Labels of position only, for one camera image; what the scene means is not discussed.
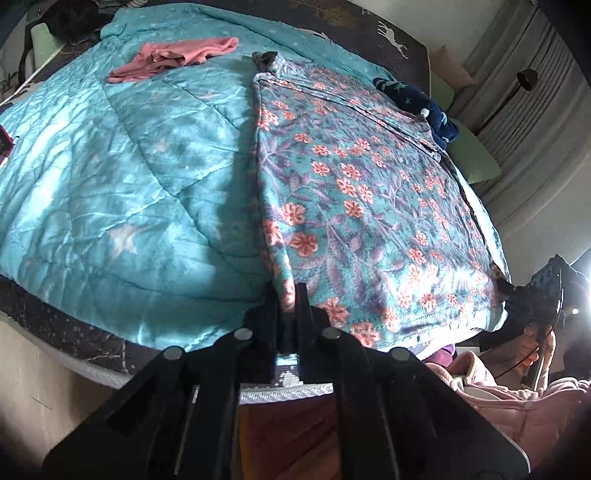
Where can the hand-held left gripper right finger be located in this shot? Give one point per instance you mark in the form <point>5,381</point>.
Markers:
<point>392,406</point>

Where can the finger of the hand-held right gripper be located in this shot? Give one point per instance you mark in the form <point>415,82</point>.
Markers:
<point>512,290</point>

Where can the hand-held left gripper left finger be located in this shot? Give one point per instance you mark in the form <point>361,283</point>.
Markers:
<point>184,406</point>

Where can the teal floral pajama top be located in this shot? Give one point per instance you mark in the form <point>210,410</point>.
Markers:
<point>369,194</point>

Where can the person's right hand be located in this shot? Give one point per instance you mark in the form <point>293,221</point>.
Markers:
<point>526,350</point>

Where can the reddish brown cloth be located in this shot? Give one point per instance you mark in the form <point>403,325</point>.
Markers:
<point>286,438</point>

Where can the person's pink hooded top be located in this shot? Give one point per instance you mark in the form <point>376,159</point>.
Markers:
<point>508,410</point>

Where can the green pillow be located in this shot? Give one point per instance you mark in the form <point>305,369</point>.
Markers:
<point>475,159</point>
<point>441,90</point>

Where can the grey pleated curtain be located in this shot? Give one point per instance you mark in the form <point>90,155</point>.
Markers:
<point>545,138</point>

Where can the navy star-print fleece garment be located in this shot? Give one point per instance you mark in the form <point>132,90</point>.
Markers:
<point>438,120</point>

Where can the black floor lamp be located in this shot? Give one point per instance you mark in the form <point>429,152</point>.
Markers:
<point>526,77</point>

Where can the teal star-print quilt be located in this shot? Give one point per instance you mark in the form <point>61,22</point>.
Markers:
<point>115,184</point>

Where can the pink pillow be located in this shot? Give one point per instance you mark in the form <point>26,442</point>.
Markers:
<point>450,64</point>

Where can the dark deer-print bed sheet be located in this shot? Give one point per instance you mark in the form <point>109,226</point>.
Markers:
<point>360,27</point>

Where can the smartphone with pink case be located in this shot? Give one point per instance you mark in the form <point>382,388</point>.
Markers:
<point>4,145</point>

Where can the pink small garment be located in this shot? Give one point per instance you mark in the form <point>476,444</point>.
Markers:
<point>175,55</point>

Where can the light green cushion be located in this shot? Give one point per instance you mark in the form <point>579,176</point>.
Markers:
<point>44,41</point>

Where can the black cloth heap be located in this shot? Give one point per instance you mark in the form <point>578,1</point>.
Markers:
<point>78,18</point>

